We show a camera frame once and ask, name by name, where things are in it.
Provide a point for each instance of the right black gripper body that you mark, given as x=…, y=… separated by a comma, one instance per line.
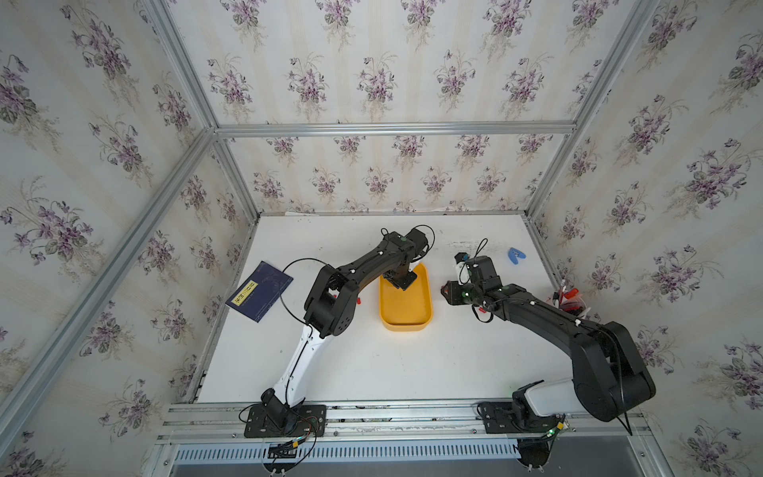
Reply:
x=460, y=293

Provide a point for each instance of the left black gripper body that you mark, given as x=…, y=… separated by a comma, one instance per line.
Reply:
x=402, y=279

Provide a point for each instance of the yellow plastic storage box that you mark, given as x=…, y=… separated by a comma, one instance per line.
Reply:
x=408, y=310

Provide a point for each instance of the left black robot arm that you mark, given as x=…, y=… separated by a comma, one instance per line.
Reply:
x=329, y=309

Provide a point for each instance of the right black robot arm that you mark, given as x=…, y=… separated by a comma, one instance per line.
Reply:
x=609, y=375

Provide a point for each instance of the blue plastic clip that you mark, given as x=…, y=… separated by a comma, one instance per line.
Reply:
x=516, y=256

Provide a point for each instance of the pink pen holder cup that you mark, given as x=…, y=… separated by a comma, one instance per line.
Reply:
x=570, y=300

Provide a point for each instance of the dark blue booklet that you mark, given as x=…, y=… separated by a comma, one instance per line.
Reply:
x=254, y=297

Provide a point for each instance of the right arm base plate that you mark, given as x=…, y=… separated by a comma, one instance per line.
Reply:
x=513, y=417

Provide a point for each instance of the aluminium rail frame front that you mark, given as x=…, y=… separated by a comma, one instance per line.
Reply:
x=409, y=438

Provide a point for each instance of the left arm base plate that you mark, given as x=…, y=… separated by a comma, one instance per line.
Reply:
x=305, y=420

